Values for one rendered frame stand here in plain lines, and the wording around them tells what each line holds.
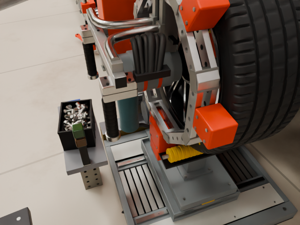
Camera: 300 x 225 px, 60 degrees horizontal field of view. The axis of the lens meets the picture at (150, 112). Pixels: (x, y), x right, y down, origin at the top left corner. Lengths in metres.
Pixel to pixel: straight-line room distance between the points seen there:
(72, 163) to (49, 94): 1.25
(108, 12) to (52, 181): 1.01
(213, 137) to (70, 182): 1.15
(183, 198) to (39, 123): 1.23
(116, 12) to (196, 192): 0.92
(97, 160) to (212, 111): 0.61
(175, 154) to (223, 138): 0.38
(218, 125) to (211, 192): 0.71
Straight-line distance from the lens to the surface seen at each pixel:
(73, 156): 1.17
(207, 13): 0.61
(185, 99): 1.00
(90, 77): 1.03
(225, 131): 0.65
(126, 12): 1.32
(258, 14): 0.70
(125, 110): 1.08
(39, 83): 2.48
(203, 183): 1.34
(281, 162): 1.86
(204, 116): 0.66
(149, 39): 0.64
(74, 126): 0.98
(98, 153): 1.15
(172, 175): 1.34
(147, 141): 1.58
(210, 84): 0.66
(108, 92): 0.65
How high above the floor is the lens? 1.32
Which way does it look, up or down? 42 degrees down
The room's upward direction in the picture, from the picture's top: straight up
